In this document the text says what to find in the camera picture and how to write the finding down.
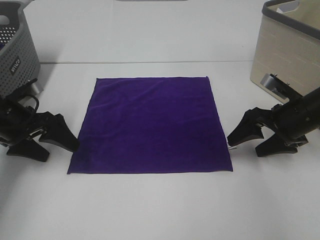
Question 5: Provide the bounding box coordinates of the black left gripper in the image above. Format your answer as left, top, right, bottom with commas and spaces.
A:
0, 96, 80, 162

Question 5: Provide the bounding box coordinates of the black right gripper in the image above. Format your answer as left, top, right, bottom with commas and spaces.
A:
227, 98, 315, 157

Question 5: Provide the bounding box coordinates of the purple towel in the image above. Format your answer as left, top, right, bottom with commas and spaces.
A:
67, 76, 233, 174

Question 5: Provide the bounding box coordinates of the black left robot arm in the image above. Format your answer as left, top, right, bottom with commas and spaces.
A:
0, 78, 80, 163

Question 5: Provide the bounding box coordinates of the grey perforated plastic basket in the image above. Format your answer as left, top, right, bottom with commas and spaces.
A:
0, 0, 41, 98

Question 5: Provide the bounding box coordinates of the beige fabric storage bin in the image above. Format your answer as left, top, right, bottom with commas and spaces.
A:
250, 0, 320, 103

